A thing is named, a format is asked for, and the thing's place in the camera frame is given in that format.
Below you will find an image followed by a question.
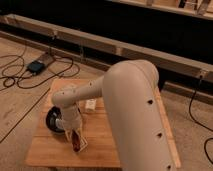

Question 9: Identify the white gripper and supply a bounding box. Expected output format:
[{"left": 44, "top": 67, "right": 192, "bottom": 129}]
[{"left": 61, "top": 106, "right": 83, "bottom": 148}]

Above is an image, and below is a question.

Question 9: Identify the red pepper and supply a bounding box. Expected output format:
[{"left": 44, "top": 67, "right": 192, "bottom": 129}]
[{"left": 71, "top": 131, "right": 80, "bottom": 152}]

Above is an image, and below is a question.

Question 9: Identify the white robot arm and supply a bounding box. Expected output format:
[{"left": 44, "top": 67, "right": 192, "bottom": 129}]
[{"left": 52, "top": 60, "right": 176, "bottom": 171}]

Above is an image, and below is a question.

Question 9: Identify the white sponge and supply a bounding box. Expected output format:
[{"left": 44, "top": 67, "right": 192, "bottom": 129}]
[{"left": 65, "top": 130, "right": 88, "bottom": 153}]

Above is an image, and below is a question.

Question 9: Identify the black metal bowl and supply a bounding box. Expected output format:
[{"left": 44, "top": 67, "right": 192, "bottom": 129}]
[{"left": 45, "top": 106, "right": 64, "bottom": 133}]

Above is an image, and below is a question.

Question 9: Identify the wooden table board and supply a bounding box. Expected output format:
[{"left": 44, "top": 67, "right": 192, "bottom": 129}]
[{"left": 25, "top": 78, "right": 183, "bottom": 169}]

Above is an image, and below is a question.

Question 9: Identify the white small carton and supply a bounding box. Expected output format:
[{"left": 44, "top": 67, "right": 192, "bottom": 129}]
[{"left": 85, "top": 99, "right": 96, "bottom": 113}]

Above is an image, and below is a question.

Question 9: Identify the black cable at right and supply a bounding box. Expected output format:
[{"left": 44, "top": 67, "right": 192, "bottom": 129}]
[{"left": 188, "top": 75, "right": 213, "bottom": 165}]

